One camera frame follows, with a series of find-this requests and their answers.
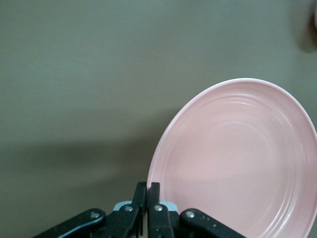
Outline pink plate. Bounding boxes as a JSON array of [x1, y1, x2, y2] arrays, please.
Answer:
[[148, 78, 317, 238]]

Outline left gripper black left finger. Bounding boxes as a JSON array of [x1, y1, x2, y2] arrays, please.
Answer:
[[32, 182, 147, 238]]

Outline brown table cloth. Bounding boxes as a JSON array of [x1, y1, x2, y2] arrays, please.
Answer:
[[0, 0, 317, 238]]

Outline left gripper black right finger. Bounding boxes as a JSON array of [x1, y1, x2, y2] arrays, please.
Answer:
[[148, 182, 238, 238]]

